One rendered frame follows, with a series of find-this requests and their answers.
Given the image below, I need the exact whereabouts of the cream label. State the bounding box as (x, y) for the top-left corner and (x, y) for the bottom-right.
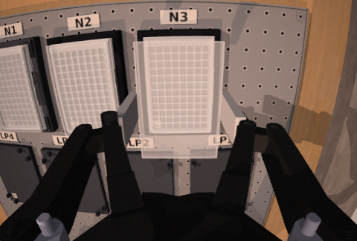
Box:
(67, 13), (100, 31)
(219, 134), (230, 145)
(0, 132), (18, 141)
(52, 135), (69, 145)
(0, 22), (24, 39)
(127, 137), (141, 148)
(160, 10), (197, 25)

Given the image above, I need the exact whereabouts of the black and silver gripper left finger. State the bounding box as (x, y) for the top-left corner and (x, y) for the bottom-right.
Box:
(0, 91), (155, 241)

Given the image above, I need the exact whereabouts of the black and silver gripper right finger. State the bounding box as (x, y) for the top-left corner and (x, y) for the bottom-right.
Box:
(199, 91), (357, 241)

